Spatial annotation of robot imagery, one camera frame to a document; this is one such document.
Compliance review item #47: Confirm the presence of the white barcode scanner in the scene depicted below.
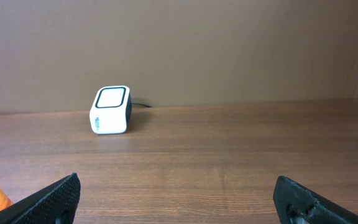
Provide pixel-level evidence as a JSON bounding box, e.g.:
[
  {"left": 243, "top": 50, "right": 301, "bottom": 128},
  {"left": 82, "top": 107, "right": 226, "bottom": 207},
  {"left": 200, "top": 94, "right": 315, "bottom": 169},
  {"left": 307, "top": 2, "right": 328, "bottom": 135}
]
[{"left": 89, "top": 85, "right": 132, "bottom": 135}]

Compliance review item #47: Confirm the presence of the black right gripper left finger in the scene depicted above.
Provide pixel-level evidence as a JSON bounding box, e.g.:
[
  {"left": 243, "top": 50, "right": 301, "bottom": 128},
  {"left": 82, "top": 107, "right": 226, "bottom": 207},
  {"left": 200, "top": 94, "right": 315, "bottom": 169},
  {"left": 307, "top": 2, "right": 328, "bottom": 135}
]
[{"left": 0, "top": 173, "right": 81, "bottom": 224}]

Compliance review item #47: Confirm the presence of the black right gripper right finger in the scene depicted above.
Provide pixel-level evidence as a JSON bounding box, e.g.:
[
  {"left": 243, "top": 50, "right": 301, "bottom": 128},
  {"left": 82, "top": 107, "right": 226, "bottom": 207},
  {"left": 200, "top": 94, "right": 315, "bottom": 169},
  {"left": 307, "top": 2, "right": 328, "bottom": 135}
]
[{"left": 273, "top": 175, "right": 358, "bottom": 224}]

